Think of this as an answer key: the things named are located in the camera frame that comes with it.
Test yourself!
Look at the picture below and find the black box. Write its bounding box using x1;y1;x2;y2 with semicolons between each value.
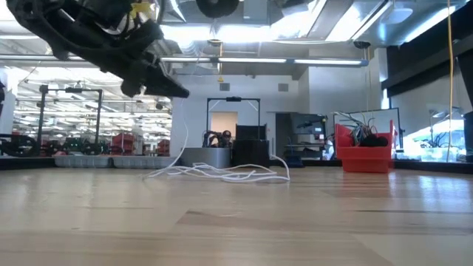
231;139;271;168

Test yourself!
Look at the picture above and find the dark blue clamp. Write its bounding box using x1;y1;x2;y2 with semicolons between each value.
284;155;306;169

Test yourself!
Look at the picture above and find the black cable bundle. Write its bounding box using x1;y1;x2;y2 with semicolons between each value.
358;134;389;148

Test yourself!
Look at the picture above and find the long ceiling light bar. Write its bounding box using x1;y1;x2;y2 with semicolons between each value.
0;54;370;69

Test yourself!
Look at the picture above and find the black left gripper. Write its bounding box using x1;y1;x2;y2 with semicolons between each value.
5;0;191;99

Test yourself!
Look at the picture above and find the black pole frame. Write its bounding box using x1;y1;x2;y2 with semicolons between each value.
35;83;104;149

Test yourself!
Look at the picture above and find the beige door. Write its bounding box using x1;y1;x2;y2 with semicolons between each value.
210;111;239;149

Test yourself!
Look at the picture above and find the red plastic bin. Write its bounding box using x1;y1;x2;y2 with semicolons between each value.
335;120;398;174

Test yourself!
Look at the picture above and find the red storage rack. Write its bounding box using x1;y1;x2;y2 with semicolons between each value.
110;132;138;156
155;138;171;155

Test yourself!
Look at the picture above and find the black background machine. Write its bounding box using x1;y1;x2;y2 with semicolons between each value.
61;136;112;156

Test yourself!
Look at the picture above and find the grey round container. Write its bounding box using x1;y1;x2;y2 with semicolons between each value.
180;147;233;169

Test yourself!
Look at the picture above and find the white cord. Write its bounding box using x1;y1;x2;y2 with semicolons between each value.
142;94;291;184

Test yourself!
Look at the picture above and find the black gantry frame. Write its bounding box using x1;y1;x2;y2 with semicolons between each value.
205;96;262;149

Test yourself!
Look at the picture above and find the yellow ceiling cord with plug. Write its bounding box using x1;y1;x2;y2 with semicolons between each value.
217;39;225;83

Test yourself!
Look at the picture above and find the left arm yellow cable tag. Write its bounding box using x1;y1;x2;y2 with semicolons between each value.
129;1;156;19

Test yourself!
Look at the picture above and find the silver desk lamp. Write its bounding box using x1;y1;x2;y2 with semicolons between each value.
426;106;463;149

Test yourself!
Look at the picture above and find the dark workstation desk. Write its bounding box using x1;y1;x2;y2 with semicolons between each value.
284;143;327;160

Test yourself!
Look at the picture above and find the grey cable bundle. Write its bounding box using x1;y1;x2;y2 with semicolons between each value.
334;112;378;146

